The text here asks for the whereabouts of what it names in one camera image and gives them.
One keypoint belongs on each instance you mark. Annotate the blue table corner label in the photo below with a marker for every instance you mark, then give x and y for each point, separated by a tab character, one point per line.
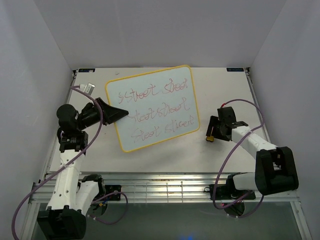
235	69

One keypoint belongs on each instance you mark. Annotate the yellow whiteboard eraser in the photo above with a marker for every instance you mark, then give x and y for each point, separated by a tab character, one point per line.
210	138

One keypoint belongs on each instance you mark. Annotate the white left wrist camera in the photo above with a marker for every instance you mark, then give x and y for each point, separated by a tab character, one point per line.
87	88

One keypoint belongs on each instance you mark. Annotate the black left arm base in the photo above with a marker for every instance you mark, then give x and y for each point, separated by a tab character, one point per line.
99	208

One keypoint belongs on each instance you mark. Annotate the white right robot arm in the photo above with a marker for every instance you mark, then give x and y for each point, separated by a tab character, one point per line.
275	170

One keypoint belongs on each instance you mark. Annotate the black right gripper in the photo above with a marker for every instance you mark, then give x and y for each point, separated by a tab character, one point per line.
213	120

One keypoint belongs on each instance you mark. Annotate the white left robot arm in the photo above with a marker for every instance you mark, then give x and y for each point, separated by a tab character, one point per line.
65	215

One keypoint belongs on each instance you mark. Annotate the aluminium extrusion frame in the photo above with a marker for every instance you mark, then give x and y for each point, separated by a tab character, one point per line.
171	188

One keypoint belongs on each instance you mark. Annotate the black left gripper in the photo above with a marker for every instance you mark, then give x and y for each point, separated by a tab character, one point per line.
111	113

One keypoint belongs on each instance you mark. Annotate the yellow framed whiteboard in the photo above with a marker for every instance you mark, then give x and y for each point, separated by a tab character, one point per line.
161	106

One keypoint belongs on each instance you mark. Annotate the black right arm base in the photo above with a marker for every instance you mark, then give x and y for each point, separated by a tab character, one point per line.
227	197

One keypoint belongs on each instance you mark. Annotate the blue left corner label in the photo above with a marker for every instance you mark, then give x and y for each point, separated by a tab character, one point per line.
86	70

